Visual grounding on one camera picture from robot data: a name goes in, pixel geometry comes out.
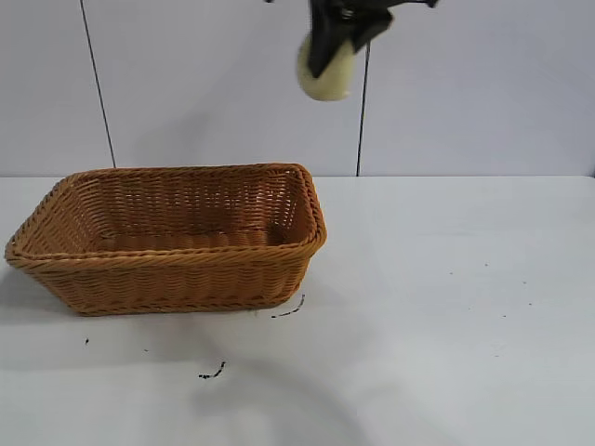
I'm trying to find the brown woven wicker basket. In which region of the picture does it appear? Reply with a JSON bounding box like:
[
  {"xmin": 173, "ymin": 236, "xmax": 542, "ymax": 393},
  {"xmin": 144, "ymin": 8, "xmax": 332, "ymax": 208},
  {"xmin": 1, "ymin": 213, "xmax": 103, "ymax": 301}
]
[{"xmin": 4, "ymin": 162, "xmax": 329, "ymax": 319}]

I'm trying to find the thin black cable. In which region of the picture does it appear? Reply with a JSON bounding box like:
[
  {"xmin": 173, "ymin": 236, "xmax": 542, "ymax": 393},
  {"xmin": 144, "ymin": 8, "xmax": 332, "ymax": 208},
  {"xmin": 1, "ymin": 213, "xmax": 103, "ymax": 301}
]
[
  {"xmin": 355, "ymin": 42, "xmax": 372, "ymax": 177},
  {"xmin": 80, "ymin": 0, "xmax": 117, "ymax": 169}
]

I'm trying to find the pale yellow egg yolk pastry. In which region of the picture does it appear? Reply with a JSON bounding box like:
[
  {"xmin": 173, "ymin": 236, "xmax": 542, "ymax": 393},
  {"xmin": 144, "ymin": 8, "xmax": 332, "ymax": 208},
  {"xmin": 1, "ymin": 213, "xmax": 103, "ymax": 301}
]
[{"xmin": 296, "ymin": 36, "xmax": 358, "ymax": 102}]

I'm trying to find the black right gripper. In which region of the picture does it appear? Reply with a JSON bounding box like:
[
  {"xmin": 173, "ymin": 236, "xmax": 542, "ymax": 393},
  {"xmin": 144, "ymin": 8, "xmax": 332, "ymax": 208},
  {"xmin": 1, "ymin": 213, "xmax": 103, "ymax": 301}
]
[{"xmin": 264, "ymin": 0, "xmax": 441, "ymax": 79}]

